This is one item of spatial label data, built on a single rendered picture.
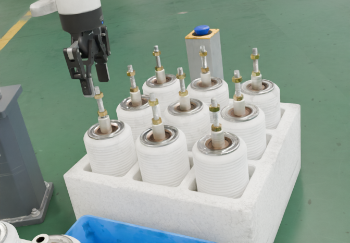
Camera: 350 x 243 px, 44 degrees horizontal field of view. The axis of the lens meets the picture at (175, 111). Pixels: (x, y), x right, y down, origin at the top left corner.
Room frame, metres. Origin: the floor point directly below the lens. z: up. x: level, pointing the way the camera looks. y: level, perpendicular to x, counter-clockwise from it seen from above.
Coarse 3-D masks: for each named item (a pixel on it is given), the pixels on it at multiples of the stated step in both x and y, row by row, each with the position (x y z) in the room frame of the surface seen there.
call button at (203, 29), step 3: (195, 27) 1.11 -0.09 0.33; (198, 27) 1.11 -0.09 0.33; (201, 27) 1.10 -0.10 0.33; (204, 27) 1.10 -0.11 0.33; (207, 27) 1.10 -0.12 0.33; (195, 30) 1.09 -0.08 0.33; (198, 30) 1.09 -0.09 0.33; (201, 30) 1.08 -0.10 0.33; (204, 30) 1.08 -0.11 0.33; (207, 30) 1.09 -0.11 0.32; (198, 33) 1.09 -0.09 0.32; (201, 33) 1.09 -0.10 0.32; (204, 33) 1.09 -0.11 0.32
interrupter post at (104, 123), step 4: (108, 116) 0.77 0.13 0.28; (100, 120) 0.76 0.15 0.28; (104, 120) 0.76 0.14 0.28; (108, 120) 0.76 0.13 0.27; (100, 124) 0.76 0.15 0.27; (104, 124) 0.76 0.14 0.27; (108, 124) 0.76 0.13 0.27; (104, 128) 0.76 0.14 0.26; (108, 128) 0.76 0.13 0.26; (104, 132) 0.76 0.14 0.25
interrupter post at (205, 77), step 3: (201, 72) 0.92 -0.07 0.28; (207, 72) 0.91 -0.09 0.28; (201, 75) 0.91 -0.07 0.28; (204, 75) 0.91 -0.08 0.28; (207, 75) 0.91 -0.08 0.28; (201, 78) 0.91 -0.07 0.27; (204, 78) 0.91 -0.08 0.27; (207, 78) 0.91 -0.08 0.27; (210, 78) 0.91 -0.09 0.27; (204, 81) 0.91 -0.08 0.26; (207, 81) 0.91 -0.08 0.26; (210, 81) 0.91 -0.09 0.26; (204, 84) 0.91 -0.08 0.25; (207, 84) 0.91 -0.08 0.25; (210, 84) 0.91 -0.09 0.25
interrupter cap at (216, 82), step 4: (212, 76) 0.95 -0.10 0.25; (196, 80) 0.94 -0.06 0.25; (200, 80) 0.94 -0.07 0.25; (212, 80) 0.93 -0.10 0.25; (216, 80) 0.92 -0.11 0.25; (220, 80) 0.92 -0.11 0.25; (192, 84) 0.92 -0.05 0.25; (196, 84) 0.92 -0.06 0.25; (200, 84) 0.92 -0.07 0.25; (212, 84) 0.91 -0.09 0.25; (216, 84) 0.90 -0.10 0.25; (220, 84) 0.89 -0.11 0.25; (192, 88) 0.90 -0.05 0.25; (196, 88) 0.90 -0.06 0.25; (200, 88) 0.89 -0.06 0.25; (204, 88) 0.89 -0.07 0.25; (208, 88) 0.89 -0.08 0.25; (212, 88) 0.88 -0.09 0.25; (216, 88) 0.88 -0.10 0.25
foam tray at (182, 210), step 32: (288, 128) 0.79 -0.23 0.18; (192, 160) 0.74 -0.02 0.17; (288, 160) 0.77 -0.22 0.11; (96, 192) 0.70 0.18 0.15; (128, 192) 0.66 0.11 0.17; (160, 192) 0.64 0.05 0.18; (192, 192) 0.62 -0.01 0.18; (256, 192) 0.59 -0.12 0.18; (288, 192) 0.77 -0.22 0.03; (160, 224) 0.64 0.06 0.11; (192, 224) 0.60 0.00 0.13; (224, 224) 0.57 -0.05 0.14; (256, 224) 0.57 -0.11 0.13
